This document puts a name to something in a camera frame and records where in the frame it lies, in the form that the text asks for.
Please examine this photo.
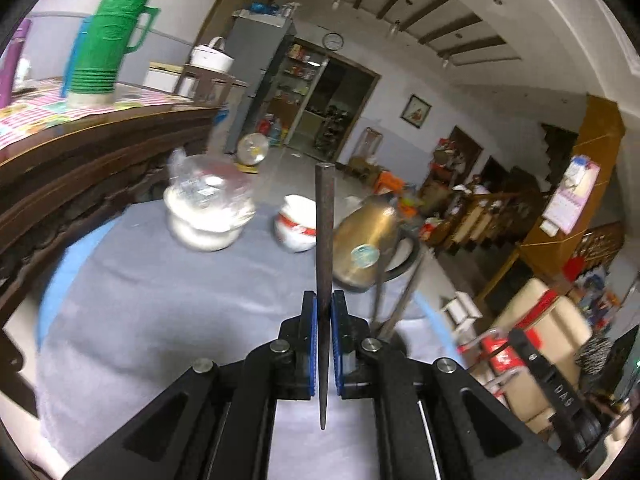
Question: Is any green thermos flask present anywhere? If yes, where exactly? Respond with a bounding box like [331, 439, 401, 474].
[65, 0, 161, 109]

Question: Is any red plastic chair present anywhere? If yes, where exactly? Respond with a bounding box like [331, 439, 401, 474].
[456, 294, 557, 402]

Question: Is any gold electric kettle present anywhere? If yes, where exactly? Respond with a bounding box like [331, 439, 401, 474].
[331, 194, 424, 294]

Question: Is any small white stool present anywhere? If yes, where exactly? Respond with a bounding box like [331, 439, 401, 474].
[439, 293, 484, 334]

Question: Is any beige sofa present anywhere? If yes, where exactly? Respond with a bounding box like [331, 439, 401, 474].
[479, 277, 594, 434]

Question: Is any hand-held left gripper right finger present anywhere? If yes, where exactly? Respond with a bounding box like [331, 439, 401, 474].
[331, 290, 583, 480]

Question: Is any grey refrigerator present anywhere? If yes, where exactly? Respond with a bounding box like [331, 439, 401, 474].
[224, 9, 297, 157]

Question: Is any shelf of goods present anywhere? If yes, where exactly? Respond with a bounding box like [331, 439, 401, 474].
[269, 42, 327, 147]

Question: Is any round floor fan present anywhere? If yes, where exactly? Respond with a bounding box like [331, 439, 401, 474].
[236, 133, 270, 167]

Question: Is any black patterned cloth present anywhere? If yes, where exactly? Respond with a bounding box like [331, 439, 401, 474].
[574, 334, 614, 382]

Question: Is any light wooden chair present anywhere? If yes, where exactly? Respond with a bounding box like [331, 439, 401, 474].
[349, 127, 385, 182]

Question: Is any blue table cover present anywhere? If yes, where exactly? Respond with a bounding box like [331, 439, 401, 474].
[39, 214, 462, 357]

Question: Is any orange box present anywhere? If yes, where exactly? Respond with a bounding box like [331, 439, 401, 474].
[372, 170, 402, 197]

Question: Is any purple bottle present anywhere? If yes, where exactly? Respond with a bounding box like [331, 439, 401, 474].
[0, 17, 32, 109]

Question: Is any dark wooden chair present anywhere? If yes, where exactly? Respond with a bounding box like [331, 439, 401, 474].
[174, 62, 249, 107]

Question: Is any orange wooden pillar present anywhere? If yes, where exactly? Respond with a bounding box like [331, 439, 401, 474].
[471, 94, 627, 302]

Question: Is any white rice cooker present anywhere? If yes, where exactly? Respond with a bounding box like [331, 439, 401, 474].
[191, 36, 235, 74]

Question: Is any dark wooden sideboard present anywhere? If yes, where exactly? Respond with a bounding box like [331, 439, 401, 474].
[0, 82, 223, 331]

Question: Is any blue thermos flask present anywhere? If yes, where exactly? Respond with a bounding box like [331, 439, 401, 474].
[60, 16, 94, 99]

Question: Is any grey tablecloth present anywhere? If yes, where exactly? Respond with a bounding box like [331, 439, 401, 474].
[35, 200, 467, 467]

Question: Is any patterned pink cloth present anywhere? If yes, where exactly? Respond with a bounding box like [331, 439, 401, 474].
[0, 76, 196, 151]

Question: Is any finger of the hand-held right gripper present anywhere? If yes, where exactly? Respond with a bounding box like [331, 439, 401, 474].
[509, 328, 580, 413]

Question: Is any cream box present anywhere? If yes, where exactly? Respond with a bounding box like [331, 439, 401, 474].
[143, 61, 184, 92]

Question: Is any wooden stair railing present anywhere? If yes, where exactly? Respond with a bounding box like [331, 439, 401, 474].
[439, 189, 544, 257]

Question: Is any wall calendar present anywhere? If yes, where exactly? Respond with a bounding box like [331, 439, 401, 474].
[542, 155, 600, 235]

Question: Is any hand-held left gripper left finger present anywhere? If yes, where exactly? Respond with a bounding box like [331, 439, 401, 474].
[62, 290, 319, 480]

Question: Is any clear plastic cover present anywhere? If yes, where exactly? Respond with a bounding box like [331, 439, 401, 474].
[167, 148, 256, 222]

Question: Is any white bowl red band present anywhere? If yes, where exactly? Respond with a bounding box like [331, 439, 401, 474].
[274, 211, 317, 237]

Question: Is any framed wall picture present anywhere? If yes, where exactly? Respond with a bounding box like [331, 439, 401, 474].
[399, 93, 433, 129]

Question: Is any shoe rack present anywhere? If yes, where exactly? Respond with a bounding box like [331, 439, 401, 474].
[312, 102, 359, 154]

